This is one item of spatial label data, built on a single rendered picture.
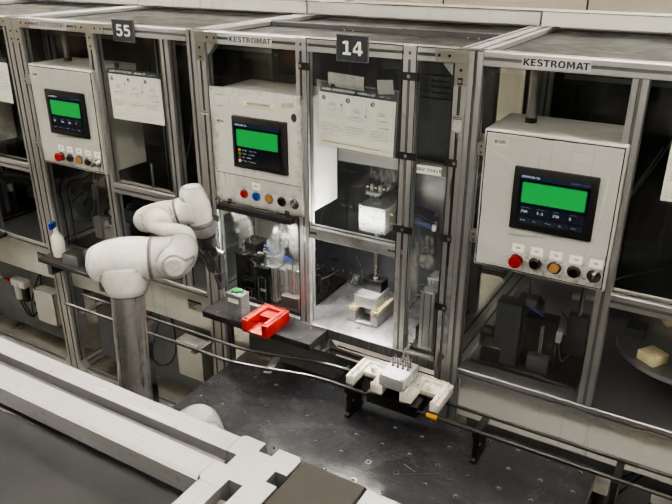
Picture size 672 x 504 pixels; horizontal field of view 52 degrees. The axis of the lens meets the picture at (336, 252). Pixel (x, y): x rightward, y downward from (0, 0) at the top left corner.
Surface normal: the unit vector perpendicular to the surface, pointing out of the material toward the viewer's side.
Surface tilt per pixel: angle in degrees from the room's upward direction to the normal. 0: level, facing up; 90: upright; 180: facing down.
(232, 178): 90
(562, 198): 90
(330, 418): 0
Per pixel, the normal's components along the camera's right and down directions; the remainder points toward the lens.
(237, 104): -0.51, 0.35
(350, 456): 0.00, -0.91
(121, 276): 0.11, 0.30
